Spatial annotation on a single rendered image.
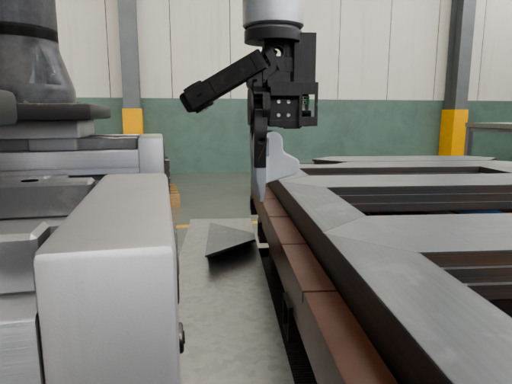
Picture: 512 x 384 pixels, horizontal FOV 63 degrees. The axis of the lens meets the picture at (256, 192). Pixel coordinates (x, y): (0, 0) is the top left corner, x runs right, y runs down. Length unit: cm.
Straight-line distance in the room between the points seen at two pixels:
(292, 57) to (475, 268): 33
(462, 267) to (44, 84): 56
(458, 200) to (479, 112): 874
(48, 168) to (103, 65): 696
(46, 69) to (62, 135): 9
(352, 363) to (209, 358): 32
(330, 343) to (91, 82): 728
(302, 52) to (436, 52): 867
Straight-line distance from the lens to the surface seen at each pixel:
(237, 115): 759
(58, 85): 64
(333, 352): 39
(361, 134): 836
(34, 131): 62
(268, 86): 51
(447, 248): 55
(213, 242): 103
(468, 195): 106
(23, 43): 64
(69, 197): 21
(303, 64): 54
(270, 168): 53
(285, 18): 52
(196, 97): 53
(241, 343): 69
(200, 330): 73
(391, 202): 98
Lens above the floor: 102
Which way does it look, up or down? 10 degrees down
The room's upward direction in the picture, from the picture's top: straight up
